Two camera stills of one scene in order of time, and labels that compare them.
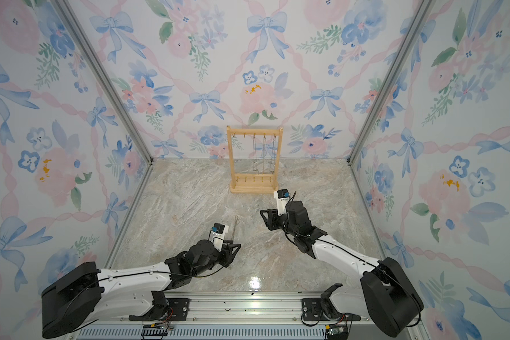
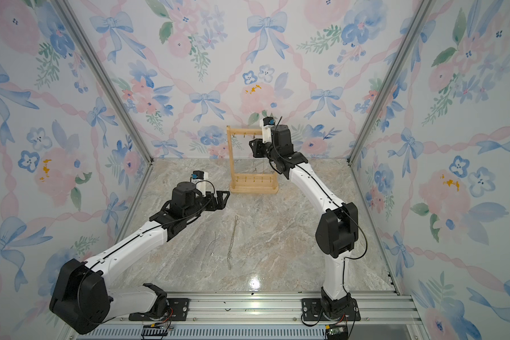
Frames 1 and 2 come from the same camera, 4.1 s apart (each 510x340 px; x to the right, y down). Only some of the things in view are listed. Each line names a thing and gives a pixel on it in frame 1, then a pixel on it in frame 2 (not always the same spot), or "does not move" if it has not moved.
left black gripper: x=227 y=255 → x=221 y=204
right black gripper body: x=279 y=221 → x=262 y=149
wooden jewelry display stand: x=253 y=183 does not move
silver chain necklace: x=236 y=219 does not move
